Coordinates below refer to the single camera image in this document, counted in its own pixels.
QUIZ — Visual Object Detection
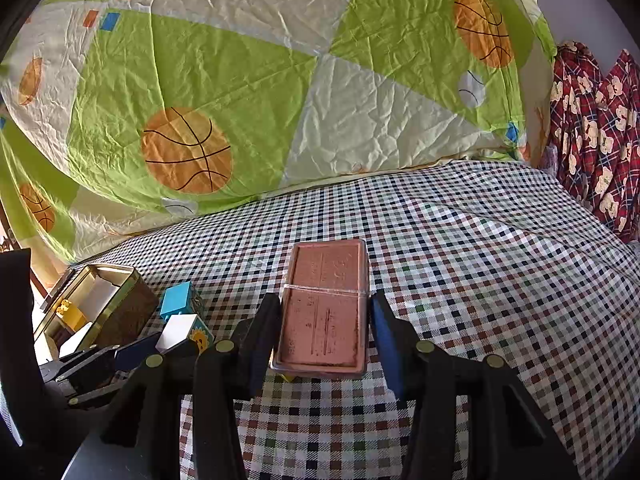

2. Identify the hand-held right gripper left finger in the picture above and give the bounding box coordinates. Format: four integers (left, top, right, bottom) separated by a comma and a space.
60, 292, 282, 480

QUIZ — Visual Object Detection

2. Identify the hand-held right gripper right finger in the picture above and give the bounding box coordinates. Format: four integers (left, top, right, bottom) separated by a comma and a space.
369, 289, 581, 480

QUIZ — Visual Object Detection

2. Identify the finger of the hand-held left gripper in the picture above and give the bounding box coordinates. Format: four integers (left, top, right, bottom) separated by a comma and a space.
42, 345, 122, 395
67, 334, 167, 408

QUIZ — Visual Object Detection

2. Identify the gold brown tin box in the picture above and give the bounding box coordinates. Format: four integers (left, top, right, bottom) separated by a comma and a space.
32, 264, 160, 361

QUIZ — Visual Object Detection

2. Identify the yellow toy block with face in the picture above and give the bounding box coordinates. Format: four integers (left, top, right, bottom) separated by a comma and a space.
52, 299, 88, 333

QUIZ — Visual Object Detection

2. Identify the copper tin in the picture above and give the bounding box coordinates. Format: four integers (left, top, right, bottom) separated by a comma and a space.
270, 240, 370, 380

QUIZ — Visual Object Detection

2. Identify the white toy block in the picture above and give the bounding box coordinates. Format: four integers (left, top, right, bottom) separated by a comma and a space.
156, 314, 213, 356

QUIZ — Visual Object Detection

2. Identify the tin box lid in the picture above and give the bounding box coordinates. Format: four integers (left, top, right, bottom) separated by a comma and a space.
37, 267, 76, 311

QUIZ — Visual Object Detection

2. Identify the blue toy block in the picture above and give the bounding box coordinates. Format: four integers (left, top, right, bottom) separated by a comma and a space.
159, 282, 203, 321

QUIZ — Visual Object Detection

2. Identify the white paper carton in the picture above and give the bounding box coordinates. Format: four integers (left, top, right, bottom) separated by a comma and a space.
75, 277, 126, 321

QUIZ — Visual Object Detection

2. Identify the wooden cabinet door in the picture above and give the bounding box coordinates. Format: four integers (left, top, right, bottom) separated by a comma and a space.
0, 200, 21, 256

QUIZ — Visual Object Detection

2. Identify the checkered bed sheet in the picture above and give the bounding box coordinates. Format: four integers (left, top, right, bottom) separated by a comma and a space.
75, 157, 640, 480

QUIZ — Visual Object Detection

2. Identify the basketball print quilt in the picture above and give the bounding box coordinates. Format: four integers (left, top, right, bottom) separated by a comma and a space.
0, 0, 558, 266

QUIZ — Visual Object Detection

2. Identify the red plaid bear cloth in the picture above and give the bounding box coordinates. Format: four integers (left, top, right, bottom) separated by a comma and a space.
547, 42, 640, 243

